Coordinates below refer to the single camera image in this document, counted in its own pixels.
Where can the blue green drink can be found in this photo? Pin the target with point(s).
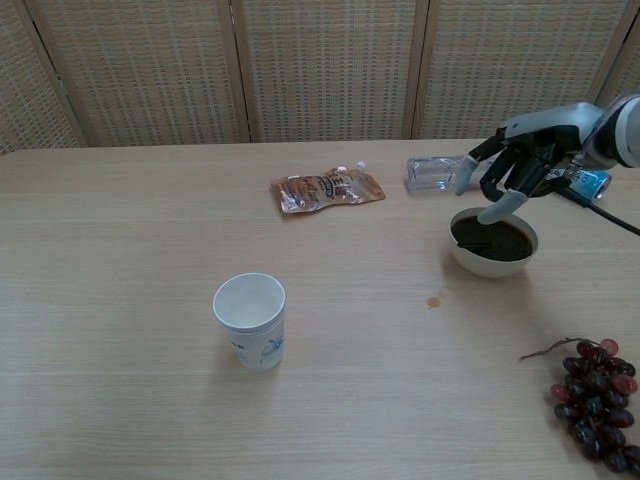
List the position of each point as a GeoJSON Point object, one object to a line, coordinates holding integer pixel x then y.
{"type": "Point", "coordinates": [595, 183]}

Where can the white round bowl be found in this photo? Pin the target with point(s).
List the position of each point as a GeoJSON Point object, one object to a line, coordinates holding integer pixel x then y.
{"type": "Point", "coordinates": [492, 268]}

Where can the orange spout pouch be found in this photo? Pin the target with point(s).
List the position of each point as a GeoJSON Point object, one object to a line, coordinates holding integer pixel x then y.
{"type": "Point", "coordinates": [320, 192]}

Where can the grey black right robot hand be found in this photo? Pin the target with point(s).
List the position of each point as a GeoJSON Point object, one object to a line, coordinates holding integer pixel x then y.
{"type": "Point", "coordinates": [540, 145]}

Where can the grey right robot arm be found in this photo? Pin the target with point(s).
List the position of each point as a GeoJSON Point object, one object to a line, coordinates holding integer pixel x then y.
{"type": "Point", "coordinates": [625, 135]}

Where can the dark brown liquid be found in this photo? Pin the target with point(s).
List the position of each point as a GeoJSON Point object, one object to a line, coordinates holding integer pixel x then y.
{"type": "Point", "coordinates": [510, 245]}

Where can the clear plastic water bottle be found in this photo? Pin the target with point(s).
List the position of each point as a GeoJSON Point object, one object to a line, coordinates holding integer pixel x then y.
{"type": "Point", "coordinates": [430, 175]}

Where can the white paper cup blue print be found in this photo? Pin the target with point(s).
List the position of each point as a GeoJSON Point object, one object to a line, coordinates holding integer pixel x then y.
{"type": "Point", "coordinates": [255, 350]}

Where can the bunch of red grapes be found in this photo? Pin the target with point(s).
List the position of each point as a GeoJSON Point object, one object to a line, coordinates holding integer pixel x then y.
{"type": "Point", "coordinates": [595, 400]}

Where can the woven folding screen panel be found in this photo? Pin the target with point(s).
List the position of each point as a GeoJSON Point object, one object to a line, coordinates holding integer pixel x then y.
{"type": "Point", "coordinates": [627, 65]}
{"type": "Point", "coordinates": [330, 70]}
{"type": "Point", "coordinates": [510, 70]}
{"type": "Point", "coordinates": [25, 100]}
{"type": "Point", "coordinates": [150, 75]}

